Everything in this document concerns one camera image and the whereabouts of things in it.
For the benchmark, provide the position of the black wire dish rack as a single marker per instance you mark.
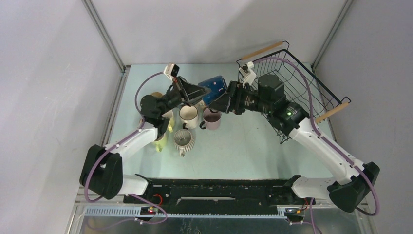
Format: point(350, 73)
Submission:
point(302, 86)

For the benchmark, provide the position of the floral patterned mug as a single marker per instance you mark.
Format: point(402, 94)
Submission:
point(201, 106)

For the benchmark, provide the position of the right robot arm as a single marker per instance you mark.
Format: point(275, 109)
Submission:
point(352, 179)

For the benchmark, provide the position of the light green mug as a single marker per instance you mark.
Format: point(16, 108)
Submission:
point(160, 143)

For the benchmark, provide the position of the white ribbed black-rimmed mug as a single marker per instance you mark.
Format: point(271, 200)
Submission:
point(189, 117)

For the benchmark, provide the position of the yellow mug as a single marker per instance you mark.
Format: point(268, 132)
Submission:
point(170, 116)

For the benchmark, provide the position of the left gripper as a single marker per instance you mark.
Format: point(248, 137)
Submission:
point(181, 87)

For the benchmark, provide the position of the white ribbed cup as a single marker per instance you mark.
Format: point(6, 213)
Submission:
point(184, 141)

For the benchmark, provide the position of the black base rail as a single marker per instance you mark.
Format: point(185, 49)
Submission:
point(223, 196)

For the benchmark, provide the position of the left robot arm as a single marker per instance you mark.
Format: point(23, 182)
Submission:
point(102, 172)

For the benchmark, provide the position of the beige ceramic cup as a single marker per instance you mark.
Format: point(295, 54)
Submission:
point(157, 94)

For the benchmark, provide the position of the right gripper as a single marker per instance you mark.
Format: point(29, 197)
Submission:
point(231, 103)

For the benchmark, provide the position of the dark blue mug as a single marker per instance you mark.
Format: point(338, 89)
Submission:
point(217, 85)

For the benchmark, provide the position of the lilac mug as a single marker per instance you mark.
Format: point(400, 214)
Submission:
point(211, 119)

